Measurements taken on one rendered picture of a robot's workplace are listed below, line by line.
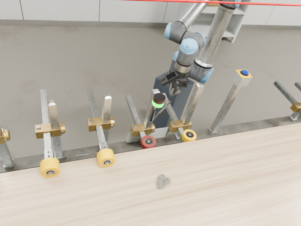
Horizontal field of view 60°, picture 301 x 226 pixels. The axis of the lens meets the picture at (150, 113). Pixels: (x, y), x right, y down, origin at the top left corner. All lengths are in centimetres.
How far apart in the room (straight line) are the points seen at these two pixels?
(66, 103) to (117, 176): 168
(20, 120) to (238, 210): 208
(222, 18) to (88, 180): 138
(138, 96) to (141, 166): 174
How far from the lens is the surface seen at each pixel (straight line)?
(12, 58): 347
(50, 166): 122
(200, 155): 145
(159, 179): 129
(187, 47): 139
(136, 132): 150
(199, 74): 212
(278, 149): 172
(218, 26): 200
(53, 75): 317
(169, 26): 155
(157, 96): 129
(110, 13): 405
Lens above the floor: 201
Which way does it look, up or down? 45 degrees down
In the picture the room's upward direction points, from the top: 14 degrees clockwise
